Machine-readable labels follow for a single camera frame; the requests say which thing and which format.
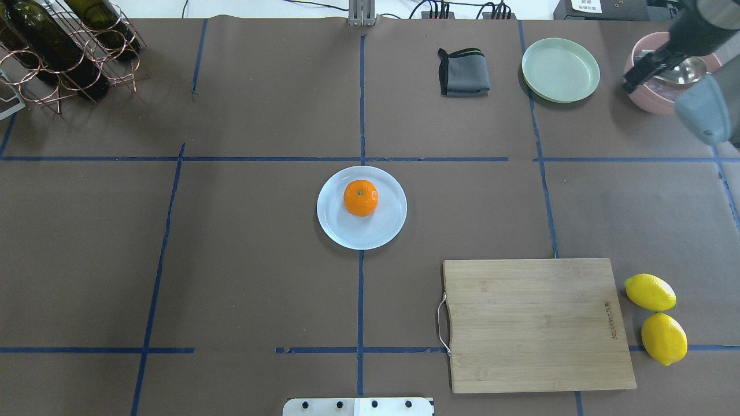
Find light green plate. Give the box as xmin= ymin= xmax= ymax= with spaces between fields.
xmin=521 ymin=38 xmax=601 ymax=103

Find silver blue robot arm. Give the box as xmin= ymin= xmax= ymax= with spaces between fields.
xmin=622 ymin=1 xmax=739 ymax=149

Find light blue plate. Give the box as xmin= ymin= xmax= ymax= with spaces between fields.
xmin=316 ymin=166 xmax=407 ymax=250

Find pink bowl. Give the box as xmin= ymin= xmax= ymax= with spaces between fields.
xmin=623 ymin=31 xmax=726 ymax=116

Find clear ice cubes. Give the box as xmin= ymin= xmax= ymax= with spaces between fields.
xmin=642 ymin=78 xmax=695 ymax=102

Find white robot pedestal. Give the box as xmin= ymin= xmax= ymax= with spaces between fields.
xmin=282 ymin=397 xmax=435 ymax=415

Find black desktop box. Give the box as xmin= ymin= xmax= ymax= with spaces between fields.
xmin=553 ymin=1 xmax=650 ymax=21

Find orange mandarin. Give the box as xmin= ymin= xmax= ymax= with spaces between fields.
xmin=343 ymin=179 xmax=380 ymax=217

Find bamboo cutting board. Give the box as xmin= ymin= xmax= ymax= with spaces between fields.
xmin=442 ymin=258 xmax=637 ymax=394

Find folded grey cloth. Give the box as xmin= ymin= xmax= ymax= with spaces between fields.
xmin=437 ymin=48 xmax=491 ymax=98

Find aluminium frame post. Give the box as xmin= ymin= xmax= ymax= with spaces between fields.
xmin=348 ymin=0 xmax=378 ymax=27

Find yellow lemon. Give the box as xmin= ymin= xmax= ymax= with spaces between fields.
xmin=624 ymin=273 xmax=677 ymax=313
xmin=641 ymin=313 xmax=688 ymax=366

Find dark wine bottle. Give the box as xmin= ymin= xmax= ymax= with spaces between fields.
xmin=1 ymin=19 xmax=40 ymax=71
xmin=65 ymin=1 xmax=141 ymax=62
xmin=2 ymin=1 xmax=109 ymax=102

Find copper wire bottle rack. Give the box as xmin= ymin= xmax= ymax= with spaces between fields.
xmin=2 ymin=1 xmax=151 ymax=114

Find orange black usb hub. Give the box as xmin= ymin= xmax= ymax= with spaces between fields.
xmin=418 ymin=1 xmax=455 ymax=20
xmin=476 ymin=1 xmax=516 ymax=20

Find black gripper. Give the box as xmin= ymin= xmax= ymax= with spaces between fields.
xmin=622 ymin=50 xmax=690 ymax=94

